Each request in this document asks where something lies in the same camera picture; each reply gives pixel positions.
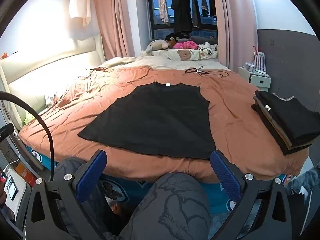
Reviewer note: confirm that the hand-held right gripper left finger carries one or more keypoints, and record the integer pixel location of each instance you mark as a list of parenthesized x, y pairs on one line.
[(91, 175)]

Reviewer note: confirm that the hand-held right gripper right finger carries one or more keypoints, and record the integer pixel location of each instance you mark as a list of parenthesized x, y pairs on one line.
[(226, 177)]

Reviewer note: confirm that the black sleeveless top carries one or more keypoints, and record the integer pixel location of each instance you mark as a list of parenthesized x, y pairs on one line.
[(155, 120)]

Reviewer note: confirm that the stack of folded clothes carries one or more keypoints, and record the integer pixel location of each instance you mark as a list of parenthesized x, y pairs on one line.
[(287, 120)]

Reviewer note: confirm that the person's bare foot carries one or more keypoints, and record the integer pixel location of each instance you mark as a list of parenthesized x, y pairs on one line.
[(118, 208)]

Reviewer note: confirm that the orange box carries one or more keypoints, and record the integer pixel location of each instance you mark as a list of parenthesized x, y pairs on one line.
[(25, 175)]

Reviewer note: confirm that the orange-brown blanket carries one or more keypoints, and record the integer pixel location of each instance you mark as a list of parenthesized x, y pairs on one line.
[(237, 130)]

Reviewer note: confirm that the white device with screen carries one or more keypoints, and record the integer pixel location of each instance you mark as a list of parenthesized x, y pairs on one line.
[(12, 187)]

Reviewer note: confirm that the person's grey printed pants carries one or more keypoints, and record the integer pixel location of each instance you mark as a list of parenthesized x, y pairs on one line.
[(170, 205)]

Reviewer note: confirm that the small orange toy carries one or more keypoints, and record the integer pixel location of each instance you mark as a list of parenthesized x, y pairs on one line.
[(4, 55)]

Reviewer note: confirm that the grey fluffy cloth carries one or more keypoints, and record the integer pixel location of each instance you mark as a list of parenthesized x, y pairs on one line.
[(305, 177)]

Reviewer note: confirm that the cream padded headboard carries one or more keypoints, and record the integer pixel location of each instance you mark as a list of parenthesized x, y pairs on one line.
[(50, 65)]

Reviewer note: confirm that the white nightstand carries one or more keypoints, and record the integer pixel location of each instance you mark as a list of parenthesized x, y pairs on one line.
[(260, 81)]

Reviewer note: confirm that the striped bag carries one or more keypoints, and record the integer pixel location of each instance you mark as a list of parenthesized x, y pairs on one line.
[(260, 60)]

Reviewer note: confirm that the bear print bedding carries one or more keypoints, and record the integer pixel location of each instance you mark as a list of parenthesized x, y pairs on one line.
[(185, 55)]

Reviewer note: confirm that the cow print plush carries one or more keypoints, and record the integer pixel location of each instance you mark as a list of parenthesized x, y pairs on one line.
[(207, 47)]

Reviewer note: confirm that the pink plush toy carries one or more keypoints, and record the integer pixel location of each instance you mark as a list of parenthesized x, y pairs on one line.
[(183, 45)]

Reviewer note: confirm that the grey pillow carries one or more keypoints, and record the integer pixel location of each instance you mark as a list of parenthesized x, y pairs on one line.
[(202, 40)]

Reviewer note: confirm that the white plush toy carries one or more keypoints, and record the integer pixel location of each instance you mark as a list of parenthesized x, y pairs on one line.
[(156, 45)]

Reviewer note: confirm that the pink curtain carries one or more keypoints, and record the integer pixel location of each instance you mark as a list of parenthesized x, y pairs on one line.
[(232, 30), (112, 17)]

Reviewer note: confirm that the dark brown bear plush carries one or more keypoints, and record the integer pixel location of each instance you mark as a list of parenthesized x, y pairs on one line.
[(172, 40)]

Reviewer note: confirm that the white hanging garment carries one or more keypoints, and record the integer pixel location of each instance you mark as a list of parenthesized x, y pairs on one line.
[(80, 2)]

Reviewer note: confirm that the dark hanging garment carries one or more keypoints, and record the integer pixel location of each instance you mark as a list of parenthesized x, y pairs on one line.
[(195, 10), (203, 2)]

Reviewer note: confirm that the black hanging coat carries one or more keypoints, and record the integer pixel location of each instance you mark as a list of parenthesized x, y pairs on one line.
[(181, 10)]

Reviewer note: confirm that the dark framed window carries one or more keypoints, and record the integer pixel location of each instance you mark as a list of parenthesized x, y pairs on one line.
[(153, 10)]

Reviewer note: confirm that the floral hanging garment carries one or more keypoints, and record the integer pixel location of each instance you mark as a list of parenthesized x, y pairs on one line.
[(163, 7)]

